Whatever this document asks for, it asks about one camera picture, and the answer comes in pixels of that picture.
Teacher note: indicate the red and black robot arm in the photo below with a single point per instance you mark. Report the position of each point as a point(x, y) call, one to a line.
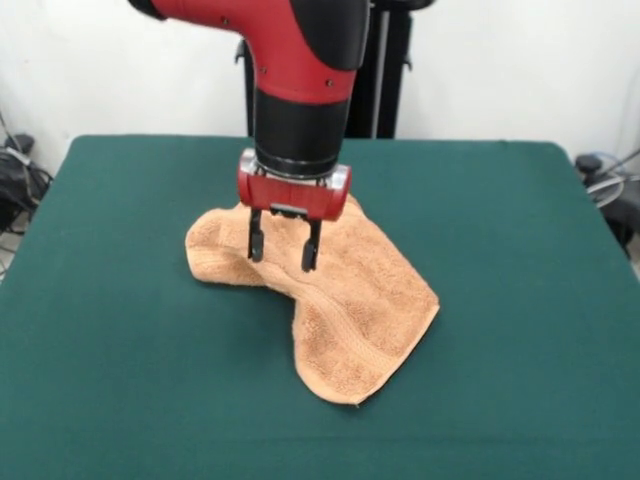
point(300, 75)

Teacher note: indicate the orange terry towel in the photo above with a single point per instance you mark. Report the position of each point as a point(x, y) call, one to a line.
point(360, 310)

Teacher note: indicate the dark green table cloth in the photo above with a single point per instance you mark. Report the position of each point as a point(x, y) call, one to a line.
point(125, 325)

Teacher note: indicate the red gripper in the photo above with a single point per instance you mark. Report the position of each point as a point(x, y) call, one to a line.
point(295, 197)

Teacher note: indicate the black wheeled stand base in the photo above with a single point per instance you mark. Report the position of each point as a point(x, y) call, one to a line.
point(620, 210)

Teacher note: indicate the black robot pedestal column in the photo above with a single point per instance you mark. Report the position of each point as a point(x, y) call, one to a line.
point(385, 75)

